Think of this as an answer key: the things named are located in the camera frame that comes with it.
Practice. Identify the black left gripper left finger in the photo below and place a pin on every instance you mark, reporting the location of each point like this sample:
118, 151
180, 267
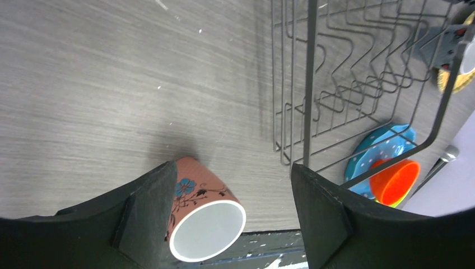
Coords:
123, 228

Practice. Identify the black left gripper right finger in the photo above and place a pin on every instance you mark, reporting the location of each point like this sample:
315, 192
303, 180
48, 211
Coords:
341, 229

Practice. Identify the orange bowl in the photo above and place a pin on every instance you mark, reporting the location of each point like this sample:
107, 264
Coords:
395, 181

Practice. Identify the blue polka dot plate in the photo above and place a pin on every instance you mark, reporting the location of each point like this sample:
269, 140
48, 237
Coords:
378, 147

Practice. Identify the lime green plate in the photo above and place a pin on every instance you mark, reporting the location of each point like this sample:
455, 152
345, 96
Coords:
391, 203

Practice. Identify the pink floral mug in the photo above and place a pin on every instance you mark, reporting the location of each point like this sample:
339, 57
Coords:
206, 217

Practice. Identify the grey ceramic mug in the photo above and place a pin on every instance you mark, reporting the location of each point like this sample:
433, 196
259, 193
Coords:
453, 40

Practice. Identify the dark wire dish rack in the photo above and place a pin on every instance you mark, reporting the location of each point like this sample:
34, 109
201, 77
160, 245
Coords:
342, 69

